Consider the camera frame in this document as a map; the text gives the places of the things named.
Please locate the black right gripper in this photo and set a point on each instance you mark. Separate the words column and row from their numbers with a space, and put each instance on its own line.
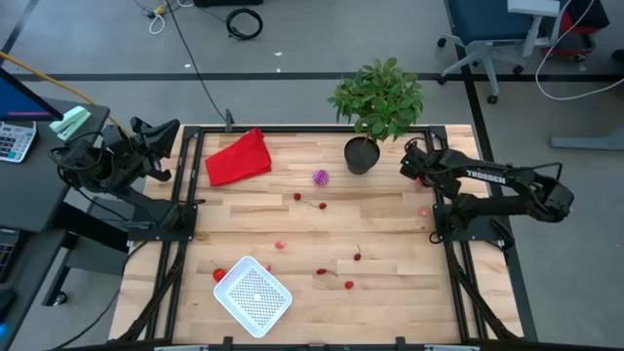
column 434, row 170

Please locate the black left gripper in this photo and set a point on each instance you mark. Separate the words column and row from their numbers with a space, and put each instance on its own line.
column 127, row 151

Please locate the small pink toy fruit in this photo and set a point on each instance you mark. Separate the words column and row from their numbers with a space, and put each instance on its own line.
column 280, row 245
column 418, row 182

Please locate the pale pink toy fruit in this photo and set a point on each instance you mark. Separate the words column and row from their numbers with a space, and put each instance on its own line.
column 423, row 211

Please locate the purple white striped toy onion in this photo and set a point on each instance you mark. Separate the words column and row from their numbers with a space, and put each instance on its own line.
column 320, row 177

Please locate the dark red cherry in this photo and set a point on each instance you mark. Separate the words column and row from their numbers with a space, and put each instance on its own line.
column 357, row 256

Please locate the twin red cherries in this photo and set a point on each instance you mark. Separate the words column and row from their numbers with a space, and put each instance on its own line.
column 297, row 196

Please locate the red raspberry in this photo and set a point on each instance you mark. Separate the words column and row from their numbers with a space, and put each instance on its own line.
column 349, row 284

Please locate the white perforated plastic basket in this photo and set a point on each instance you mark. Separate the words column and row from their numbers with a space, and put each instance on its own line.
column 253, row 297

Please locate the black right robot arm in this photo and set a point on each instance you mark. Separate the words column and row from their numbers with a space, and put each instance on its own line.
column 487, row 176

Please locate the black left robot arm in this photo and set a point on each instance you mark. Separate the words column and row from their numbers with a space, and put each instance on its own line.
column 146, row 207

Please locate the green plant in black pot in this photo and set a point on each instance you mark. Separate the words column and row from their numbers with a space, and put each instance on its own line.
column 380, row 97

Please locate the red folded cloth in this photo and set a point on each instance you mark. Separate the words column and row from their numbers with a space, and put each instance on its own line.
column 239, row 158

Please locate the mint green stapler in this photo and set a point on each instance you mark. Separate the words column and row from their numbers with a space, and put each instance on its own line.
column 70, row 122

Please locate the black side desk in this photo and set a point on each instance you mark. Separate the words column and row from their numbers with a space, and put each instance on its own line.
column 29, row 195

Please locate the grey desk calculator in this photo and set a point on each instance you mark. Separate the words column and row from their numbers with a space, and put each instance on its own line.
column 14, row 141

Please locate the computer monitor blue screen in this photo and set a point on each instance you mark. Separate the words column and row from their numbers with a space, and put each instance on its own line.
column 19, row 102

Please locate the blue grey office chair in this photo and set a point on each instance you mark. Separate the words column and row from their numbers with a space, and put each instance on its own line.
column 482, row 19

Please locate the grey desk foot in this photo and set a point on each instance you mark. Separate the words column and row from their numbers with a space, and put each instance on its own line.
column 585, row 142

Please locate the black keyboard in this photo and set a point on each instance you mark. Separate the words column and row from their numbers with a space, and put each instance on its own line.
column 7, row 253

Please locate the red black cart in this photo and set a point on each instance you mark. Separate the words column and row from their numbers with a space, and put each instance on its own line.
column 587, row 14

